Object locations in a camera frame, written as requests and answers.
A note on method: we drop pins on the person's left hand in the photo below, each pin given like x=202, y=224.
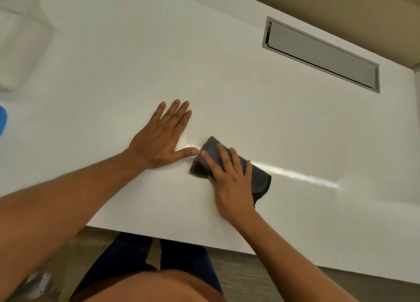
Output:
x=157, y=141

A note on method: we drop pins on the person's right hand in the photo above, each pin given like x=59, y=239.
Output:
x=233, y=193

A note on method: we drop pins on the dark grey cleaning cloth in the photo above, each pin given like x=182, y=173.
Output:
x=210, y=150

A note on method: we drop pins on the blue spray bottle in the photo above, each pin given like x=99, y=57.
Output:
x=2, y=121

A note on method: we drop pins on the person's right forearm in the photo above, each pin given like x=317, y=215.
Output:
x=288, y=262

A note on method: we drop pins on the person's left forearm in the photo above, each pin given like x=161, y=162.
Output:
x=59, y=210

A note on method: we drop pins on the person's dark blue trousers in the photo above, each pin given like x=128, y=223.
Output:
x=187, y=259

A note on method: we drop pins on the person's orange shirt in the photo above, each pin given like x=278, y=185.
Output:
x=147, y=288

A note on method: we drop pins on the clear plastic container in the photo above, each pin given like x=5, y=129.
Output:
x=19, y=42

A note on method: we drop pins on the beige fabric cubicle partition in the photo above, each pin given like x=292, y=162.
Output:
x=344, y=13

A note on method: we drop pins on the white side partition panel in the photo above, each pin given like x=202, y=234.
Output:
x=417, y=82

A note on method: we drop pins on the white floor bracket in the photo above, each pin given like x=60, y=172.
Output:
x=41, y=283

